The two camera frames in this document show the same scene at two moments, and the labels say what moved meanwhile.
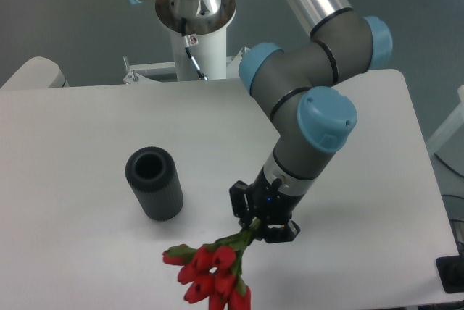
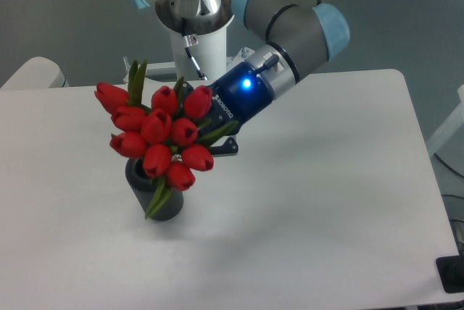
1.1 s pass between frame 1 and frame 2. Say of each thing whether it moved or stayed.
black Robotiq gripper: moved
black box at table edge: stayed
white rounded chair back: stayed
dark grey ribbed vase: stayed
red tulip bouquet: moved
